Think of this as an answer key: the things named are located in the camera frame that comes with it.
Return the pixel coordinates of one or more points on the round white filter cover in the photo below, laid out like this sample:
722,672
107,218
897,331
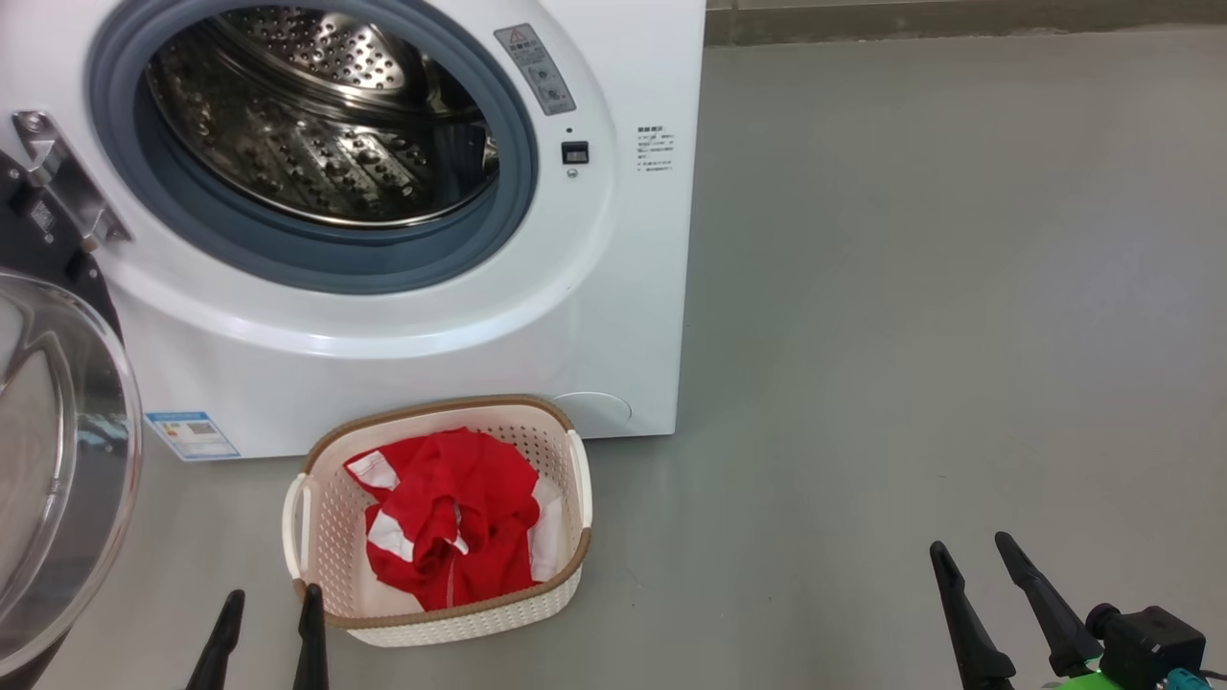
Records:
599,412

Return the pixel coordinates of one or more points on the red and white garment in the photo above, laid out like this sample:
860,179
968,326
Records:
460,498

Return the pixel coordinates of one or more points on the blue energy label sticker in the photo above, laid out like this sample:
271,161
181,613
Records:
192,436

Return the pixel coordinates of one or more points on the silver metal door hinge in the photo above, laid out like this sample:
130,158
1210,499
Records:
67,187

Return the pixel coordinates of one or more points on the round black glass washer door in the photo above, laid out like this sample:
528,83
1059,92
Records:
57,460

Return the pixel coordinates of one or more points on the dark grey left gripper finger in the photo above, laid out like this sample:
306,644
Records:
220,652
312,652

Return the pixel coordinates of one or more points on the grey warning sticker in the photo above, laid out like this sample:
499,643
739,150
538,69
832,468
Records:
537,69

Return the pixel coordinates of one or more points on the black door latch socket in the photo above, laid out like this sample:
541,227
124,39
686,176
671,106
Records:
574,152

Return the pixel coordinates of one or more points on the cream perforated laundry basket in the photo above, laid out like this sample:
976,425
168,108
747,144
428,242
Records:
326,537

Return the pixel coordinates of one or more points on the white front-load washing machine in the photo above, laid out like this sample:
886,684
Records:
633,287

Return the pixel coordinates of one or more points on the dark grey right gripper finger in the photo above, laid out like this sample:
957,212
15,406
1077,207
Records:
1059,623
973,642

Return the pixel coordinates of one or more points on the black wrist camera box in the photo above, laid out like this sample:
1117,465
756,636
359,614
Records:
1150,642

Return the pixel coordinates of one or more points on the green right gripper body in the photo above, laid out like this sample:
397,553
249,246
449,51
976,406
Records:
1083,683

